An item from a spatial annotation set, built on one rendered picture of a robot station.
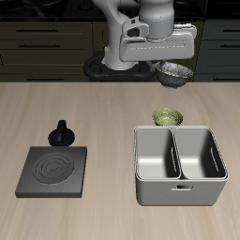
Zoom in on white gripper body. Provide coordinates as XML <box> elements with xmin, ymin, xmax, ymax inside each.
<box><xmin>119</xmin><ymin>23</ymin><xmax>198</xmax><ymax>63</ymax></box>

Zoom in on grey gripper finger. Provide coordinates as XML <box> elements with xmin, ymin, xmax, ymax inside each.
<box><xmin>147</xmin><ymin>60</ymin><xmax>158</xmax><ymax>72</ymax></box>

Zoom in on black bowl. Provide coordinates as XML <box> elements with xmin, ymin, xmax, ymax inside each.
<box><xmin>155</xmin><ymin>61</ymin><xmax>194</xmax><ymax>89</ymax></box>

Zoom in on green bowl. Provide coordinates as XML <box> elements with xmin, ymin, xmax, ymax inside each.
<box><xmin>152</xmin><ymin>107</ymin><xmax>185</xmax><ymax>128</ymax></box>

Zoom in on white basket with two bins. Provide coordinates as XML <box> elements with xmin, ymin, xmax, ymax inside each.
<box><xmin>133</xmin><ymin>125</ymin><xmax>230</xmax><ymax>207</ymax></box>

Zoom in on dark kitchen cupboards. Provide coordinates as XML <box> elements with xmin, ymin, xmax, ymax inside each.
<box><xmin>0</xmin><ymin>0</ymin><xmax>240</xmax><ymax>83</ymax></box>

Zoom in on round black knob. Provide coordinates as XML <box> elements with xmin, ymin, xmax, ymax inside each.
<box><xmin>48</xmin><ymin>119</ymin><xmax>76</xmax><ymax>147</ymax></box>

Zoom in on dark grey stove plate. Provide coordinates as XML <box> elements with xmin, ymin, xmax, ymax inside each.
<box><xmin>14</xmin><ymin>145</ymin><xmax>88</xmax><ymax>199</ymax></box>

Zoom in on flat black base plate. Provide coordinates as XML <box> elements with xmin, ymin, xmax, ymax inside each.
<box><xmin>82</xmin><ymin>51</ymin><xmax>158</xmax><ymax>83</ymax></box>

